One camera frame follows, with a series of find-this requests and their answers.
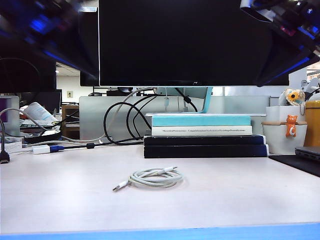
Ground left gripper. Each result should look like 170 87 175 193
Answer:
0 0 100 81

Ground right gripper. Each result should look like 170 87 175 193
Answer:
251 0 320 88

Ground white charging cable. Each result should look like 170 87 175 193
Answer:
111 166 185 193

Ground white plush figure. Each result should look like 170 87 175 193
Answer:
299 77 320 101

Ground black monitor with sticker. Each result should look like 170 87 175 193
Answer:
79 6 100 87

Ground black matte monitor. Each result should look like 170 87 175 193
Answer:
0 34 57 94

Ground small background monitor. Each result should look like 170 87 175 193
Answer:
19 89 63 115

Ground white square cup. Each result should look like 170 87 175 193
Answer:
265 105 307 123

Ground white rolled booklet teal print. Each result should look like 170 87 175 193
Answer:
23 101 60 124

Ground orange cat figurine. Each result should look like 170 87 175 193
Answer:
285 114 299 138

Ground yellow canister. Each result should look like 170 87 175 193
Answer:
303 99 320 148

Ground brown wooden cabinet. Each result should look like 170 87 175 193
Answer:
61 104 81 140

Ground white mug with orange cat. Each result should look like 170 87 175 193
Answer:
261 120 308 155

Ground stacked magazines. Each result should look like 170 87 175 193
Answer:
19 119 61 131

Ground white framed purple display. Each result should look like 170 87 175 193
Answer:
0 95 21 137

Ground black shallow dish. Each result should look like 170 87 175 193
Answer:
24 129 62 144

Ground pale blue monitor stand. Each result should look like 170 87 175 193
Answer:
144 86 267 117

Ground grey laptop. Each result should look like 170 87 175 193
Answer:
294 146 320 162

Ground white adapter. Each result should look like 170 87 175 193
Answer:
31 145 51 155

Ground black desk mat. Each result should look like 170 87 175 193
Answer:
268 154 320 178

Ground teal book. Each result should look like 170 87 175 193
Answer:
151 115 252 128

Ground small white card box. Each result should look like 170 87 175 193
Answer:
0 140 24 155

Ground large black monitor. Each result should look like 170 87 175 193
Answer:
98 0 290 87

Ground black hardcover book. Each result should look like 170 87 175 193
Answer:
143 144 270 159
143 134 266 146

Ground white book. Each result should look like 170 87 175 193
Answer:
151 125 253 137

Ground sunflower plush keychain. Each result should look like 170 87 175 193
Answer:
278 87 307 116

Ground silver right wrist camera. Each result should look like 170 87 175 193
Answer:
239 0 274 24

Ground short grey cable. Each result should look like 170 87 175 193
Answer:
0 107 49 133

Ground black looped cable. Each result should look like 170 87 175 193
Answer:
103 93 161 146

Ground long grey cable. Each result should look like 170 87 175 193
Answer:
61 87 158 144

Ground black cable blue VGA plug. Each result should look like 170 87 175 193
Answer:
49 139 145 153

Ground black monitor power cable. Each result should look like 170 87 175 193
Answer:
174 86 199 113

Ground black HDMI cable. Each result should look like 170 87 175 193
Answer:
0 116 11 165

